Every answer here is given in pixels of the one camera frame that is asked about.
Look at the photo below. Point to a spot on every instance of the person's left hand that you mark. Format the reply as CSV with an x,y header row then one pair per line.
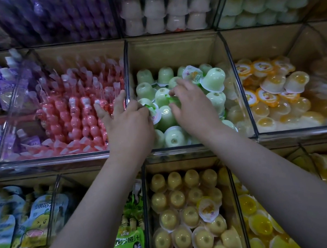
x,y
128,133

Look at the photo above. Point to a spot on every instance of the person's right hand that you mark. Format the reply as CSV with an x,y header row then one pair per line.
x,y
197,112

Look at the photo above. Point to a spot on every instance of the single green jelly cup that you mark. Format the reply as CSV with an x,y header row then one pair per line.
x,y
174,101
150,111

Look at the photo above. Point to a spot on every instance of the pile of green jelly cups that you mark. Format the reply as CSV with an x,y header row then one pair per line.
x,y
212,80

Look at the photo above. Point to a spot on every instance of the pile of pink jelly sticks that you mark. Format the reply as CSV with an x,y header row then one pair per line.
x,y
73,122

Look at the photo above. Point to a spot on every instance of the pile of orange-lid jelly cups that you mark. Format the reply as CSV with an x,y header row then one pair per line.
x,y
273,90

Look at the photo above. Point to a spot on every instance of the pile of pale yellow jelly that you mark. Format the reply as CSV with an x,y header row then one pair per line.
x,y
182,222

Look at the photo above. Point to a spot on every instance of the row of white jelly cups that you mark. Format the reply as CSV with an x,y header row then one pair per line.
x,y
166,5

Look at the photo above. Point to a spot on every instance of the pile of yellow jelly cups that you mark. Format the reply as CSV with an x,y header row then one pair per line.
x,y
260,223

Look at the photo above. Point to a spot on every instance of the pile of pale jelly pouches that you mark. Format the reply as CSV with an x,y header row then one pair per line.
x,y
26,224

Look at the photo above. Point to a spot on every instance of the pile of dark purple packets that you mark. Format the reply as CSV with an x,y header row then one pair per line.
x,y
53,16

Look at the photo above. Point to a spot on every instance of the person's right forearm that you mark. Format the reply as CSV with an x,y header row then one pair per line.
x,y
305,194

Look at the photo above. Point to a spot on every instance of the person's left forearm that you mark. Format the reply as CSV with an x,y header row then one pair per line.
x,y
81,229

